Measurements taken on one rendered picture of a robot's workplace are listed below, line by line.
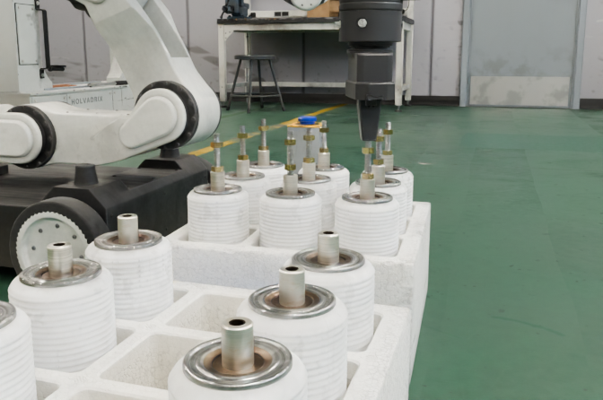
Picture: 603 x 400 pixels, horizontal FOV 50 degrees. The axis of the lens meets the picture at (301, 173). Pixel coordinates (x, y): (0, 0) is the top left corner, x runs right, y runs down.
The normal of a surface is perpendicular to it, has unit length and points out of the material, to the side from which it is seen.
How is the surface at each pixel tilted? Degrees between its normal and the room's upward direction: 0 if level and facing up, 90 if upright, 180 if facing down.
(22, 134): 90
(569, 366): 0
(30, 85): 90
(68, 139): 90
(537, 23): 90
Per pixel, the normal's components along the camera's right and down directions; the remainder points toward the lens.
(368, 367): 0.00, -0.98
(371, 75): 0.09, 0.18
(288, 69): -0.28, 0.18
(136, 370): 0.95, 0.06
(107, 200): 0.68, -0.65
